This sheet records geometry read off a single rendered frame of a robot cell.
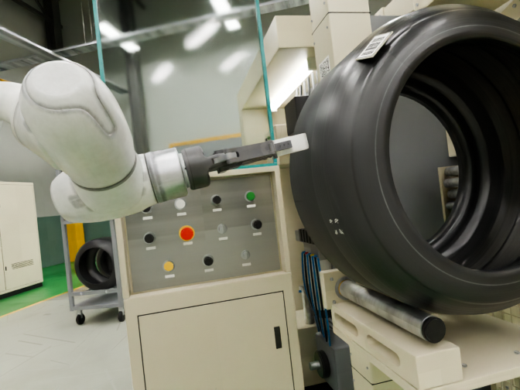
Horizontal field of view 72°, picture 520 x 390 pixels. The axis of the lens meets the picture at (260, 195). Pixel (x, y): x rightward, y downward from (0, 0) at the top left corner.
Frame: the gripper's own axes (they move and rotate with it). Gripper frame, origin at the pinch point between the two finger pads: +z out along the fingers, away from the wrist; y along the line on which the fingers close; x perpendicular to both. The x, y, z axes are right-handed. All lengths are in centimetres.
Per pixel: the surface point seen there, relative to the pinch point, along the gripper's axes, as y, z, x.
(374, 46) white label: -11.1, 15.2, -11.8
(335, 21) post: 26, 31, -33
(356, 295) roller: 13.7, 11.3, 36.7
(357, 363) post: 34, 15, 64
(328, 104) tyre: -6.6, 6.7, -4.8
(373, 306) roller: 5.9, 11.1, 37.2
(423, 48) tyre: -12.8, 23.0, -9.3
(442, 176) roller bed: 38, 62, 18
